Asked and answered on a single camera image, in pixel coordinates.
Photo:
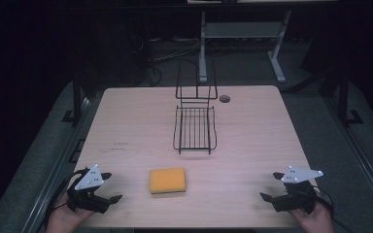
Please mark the person's left hand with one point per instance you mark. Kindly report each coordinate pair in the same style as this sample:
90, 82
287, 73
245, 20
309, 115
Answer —
63, 221

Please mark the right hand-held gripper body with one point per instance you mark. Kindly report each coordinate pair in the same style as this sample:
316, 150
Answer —
299, 197

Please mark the yellow sponge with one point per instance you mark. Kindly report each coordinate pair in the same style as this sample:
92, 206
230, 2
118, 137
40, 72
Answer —
167, 180

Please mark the aluminium frame rail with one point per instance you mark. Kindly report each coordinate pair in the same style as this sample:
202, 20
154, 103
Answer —
359, 155
58, 168

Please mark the person's right hand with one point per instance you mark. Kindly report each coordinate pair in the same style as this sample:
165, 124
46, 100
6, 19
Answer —
315, 223

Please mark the black metal post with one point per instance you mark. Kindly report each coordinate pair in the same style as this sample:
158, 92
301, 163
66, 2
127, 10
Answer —
76, 100
344, 97

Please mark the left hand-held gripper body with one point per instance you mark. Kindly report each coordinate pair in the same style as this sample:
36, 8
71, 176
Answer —
89, 181

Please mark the grey metal desk frame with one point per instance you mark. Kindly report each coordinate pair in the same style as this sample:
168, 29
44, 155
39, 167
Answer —
239, 29

